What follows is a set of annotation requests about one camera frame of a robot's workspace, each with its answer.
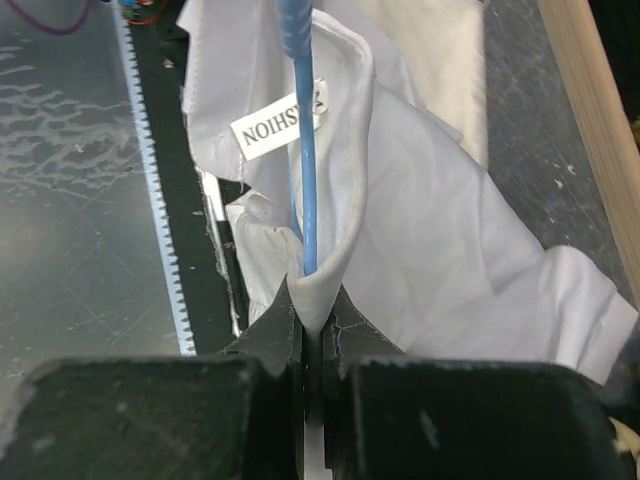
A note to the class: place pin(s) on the white shirt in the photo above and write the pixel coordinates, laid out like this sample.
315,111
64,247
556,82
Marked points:
408,223

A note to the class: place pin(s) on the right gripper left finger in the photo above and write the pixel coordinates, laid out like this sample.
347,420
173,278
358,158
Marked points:
268,418

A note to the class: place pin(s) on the wooden clothes rack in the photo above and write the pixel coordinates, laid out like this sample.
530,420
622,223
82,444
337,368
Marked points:
602,123

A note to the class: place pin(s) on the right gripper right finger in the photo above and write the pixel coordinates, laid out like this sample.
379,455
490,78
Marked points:
346,337

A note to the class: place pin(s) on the cream folded cloth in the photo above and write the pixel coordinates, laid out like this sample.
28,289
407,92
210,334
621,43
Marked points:
443,42

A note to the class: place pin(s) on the blue wire hanger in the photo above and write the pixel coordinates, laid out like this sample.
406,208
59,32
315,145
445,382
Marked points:
295,19

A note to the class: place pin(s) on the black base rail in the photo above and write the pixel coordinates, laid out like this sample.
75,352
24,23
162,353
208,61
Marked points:
207,294

